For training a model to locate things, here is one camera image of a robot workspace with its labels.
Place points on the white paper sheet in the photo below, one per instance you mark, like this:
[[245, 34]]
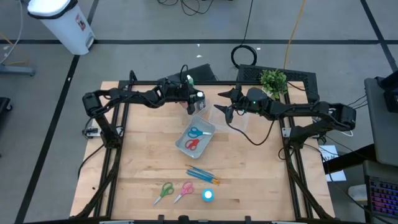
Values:
[[337, 175]]

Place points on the teal paint bottle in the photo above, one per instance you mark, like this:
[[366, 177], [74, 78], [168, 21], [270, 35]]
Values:
[[207, 195]]

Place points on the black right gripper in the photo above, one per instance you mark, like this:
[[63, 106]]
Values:
[[241, 102]]

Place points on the white trash can black rim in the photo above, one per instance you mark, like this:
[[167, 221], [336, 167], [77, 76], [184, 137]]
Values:
[[66, 28]]

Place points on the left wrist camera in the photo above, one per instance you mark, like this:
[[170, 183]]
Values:
[[182, 85]]

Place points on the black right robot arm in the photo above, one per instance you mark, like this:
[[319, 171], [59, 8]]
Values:
[[295, 109]]

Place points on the grey desk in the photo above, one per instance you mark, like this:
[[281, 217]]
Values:
[[382, 130]]

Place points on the black floor object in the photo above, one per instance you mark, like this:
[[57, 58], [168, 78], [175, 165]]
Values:
[[4, 105]]

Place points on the green plant in white pot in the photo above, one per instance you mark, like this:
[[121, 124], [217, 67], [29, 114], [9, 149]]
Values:
[[273, 82]]

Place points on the backlit keyboard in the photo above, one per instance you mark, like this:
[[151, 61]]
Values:
[[384, 196]]

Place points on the green paint bottle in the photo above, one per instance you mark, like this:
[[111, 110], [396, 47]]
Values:
[[189, 81]]

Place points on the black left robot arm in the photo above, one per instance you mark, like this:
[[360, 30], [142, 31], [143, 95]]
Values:
[[140, 95]]

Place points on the black table frame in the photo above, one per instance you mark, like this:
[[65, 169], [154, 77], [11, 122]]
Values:
[[149, 83]]

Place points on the black device on desk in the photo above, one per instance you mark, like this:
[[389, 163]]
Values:
[[391, 99]]

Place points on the black perforated computer case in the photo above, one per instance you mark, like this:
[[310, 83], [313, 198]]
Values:
[[304, 81]]

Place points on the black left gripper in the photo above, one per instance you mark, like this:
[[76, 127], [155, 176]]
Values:
[[183, 95]]

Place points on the dark blue paint bottle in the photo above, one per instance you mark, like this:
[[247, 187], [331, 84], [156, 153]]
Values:
[[200, 94]]

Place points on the blue paintbrush bristles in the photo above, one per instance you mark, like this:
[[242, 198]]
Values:
[[203, 174]]

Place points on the black box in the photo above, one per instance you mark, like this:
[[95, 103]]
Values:
[[202, 73]]

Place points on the grey stand base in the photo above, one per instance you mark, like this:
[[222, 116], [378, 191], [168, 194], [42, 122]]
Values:
[[15, 70]]

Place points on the clear plastic bin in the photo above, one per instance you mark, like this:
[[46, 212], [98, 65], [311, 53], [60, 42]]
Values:
[[239, 123], [202, 112]]

